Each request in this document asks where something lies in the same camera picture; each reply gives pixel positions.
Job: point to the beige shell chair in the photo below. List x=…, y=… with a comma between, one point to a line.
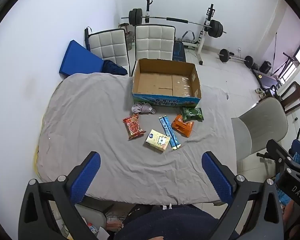
x=262, y=122

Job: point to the purple cloth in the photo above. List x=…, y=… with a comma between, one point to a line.
x=142, y=108

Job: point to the white quilted chair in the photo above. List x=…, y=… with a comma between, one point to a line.
x=107, y=45
x=153, y=41

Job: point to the short barbell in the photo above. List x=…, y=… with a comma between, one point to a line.
x=224, y=55

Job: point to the black tripod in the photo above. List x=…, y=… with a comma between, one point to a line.
x=288, y=60

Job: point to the long blue packet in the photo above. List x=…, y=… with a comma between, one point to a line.
x=168, y=131

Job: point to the white weight bench rack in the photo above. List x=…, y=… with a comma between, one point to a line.
x=202, y=40

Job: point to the dark wooden chair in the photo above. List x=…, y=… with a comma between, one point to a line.
x=293, y=97

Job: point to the grey chair seat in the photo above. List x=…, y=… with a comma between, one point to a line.
x=95, y=215

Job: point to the long barbell with black plates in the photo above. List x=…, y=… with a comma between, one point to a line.
x=215, y=28

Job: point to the red snack packet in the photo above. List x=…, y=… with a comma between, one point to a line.
x=133, y=127

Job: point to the cardboard box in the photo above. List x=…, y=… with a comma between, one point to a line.
x=155, y=80

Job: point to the yellow tissue pack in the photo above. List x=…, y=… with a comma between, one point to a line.
x=157, y=141

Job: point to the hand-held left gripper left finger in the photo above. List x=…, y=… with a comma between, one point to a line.
x=86, y=175

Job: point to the grey tablecloth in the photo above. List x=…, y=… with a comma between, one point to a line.
x=90, y=117

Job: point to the window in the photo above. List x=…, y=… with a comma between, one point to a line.
x=298, y=57

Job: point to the black speaker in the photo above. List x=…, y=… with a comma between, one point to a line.
x=266, y=67

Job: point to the black bench pad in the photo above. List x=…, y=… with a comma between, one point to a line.
x=178, y=51

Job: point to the orange snack packet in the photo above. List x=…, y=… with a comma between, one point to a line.
x=181, y=127

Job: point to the white slippers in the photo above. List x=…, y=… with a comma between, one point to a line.
x=260, y=92

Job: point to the green snack packet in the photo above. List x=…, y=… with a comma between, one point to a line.
x=192, y=114

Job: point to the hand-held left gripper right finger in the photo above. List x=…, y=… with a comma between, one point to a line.
x=216, y=177

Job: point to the white blue packet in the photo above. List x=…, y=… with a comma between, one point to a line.
x=95, y=230

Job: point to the person's dark clothing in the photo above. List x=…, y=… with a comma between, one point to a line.
x=170, y=222

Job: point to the blue foam mat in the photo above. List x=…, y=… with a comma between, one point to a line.
x=80, y=60

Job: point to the dark blue garment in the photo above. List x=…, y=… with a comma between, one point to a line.
x=113, y=67

